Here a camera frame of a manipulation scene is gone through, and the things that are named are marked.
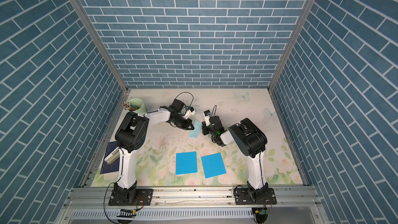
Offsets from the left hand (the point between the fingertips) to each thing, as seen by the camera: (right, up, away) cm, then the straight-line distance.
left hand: (195, 128), depth 98 cm
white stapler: (-44, -12, -14) cm, 48 cm away
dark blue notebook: (-47, -18, -16) cm, 53 cm away
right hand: (+6, +3, +3) cm, 7 cm away
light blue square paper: (+1, +1, 0) cm, 2 cm away
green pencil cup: (-35, +16, -2) cm, 39 cm away
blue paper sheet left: (-4, -17, -13) cm, 22 cm away
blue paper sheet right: (+11, -18, -14) cm, 25 cm away
